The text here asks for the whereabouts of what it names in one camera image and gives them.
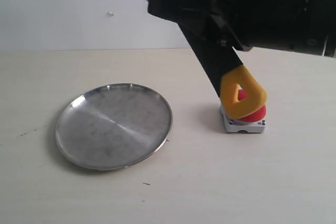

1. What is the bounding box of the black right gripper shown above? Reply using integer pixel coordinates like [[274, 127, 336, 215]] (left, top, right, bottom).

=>
[[148, 0, 335, 58]]

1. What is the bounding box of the black yellow claw hammer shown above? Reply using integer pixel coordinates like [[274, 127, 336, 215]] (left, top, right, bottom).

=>
[[175, 23, 267, 119]]

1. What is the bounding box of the round stainless steel plate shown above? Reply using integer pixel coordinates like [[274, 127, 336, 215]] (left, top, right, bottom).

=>
[[55, 83, 173, 171]]

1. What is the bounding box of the red dome push button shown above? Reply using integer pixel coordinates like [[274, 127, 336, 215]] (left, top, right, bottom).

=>
[[220, 104, 267, 134]]

